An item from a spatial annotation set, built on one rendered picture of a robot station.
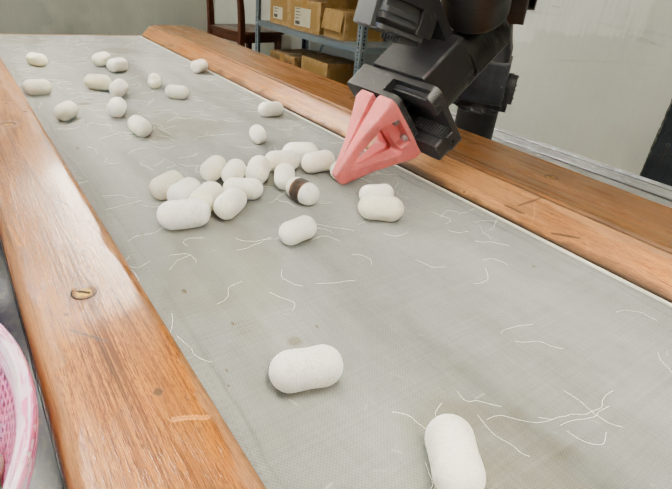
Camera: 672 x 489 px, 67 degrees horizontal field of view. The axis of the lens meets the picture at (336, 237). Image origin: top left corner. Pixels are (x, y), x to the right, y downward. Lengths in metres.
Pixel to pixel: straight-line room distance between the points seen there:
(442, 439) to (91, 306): 0.17
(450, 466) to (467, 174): 0.33
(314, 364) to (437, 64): 0.28
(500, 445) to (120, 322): 0.18
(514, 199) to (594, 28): 2.09
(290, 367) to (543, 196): 0.30
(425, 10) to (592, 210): 0.21
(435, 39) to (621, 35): 2.04
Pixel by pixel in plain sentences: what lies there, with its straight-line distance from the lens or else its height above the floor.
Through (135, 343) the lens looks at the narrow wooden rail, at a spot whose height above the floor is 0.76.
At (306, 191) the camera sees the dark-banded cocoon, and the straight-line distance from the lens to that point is 0.41.
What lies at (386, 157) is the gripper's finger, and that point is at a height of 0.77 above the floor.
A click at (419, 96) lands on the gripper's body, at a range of 0.44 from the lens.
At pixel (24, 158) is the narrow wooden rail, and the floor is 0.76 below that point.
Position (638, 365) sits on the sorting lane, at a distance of 0.33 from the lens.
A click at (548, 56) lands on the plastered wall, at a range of 2.62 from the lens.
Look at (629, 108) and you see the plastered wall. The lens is 2.46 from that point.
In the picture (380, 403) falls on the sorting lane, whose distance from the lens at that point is 0.25.
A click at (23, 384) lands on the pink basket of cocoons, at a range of 0.23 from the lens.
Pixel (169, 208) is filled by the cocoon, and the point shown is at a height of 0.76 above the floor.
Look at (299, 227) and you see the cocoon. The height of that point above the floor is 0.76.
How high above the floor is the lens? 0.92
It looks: 28 degrees down
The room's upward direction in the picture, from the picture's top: 6 degrees clockwise
